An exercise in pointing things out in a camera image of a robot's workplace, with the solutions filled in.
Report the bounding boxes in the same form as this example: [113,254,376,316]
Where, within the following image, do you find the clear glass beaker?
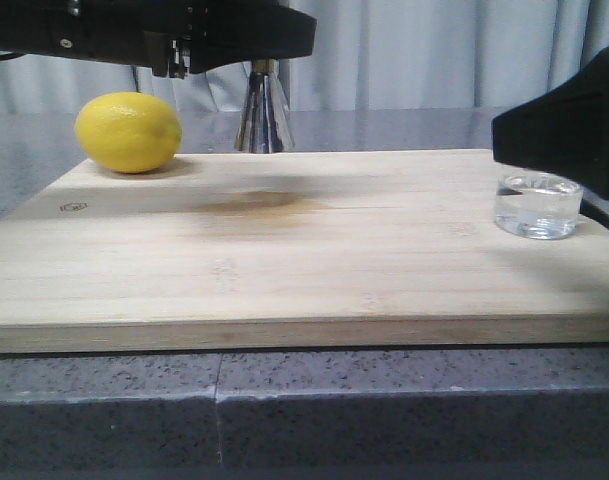
[494,171,583,240]

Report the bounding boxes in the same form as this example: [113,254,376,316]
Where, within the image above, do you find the black cutting board handle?
[579,199,609,230]

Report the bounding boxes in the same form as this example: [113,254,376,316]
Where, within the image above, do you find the grey curtain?
[0,1,609,114]

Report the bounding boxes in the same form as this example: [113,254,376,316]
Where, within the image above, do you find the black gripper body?
[0,0,316,78]

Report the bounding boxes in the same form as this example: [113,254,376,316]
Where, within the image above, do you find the steel jigger measuring cup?
[235,59,294,154]

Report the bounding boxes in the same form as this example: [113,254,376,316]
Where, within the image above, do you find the yellow lemon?
[74,92,182,173]

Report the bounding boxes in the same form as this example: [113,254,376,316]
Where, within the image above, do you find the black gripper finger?
[492,46,609,201]

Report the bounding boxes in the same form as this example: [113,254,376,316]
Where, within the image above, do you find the light wooden cutting board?
[0,150,609,353]

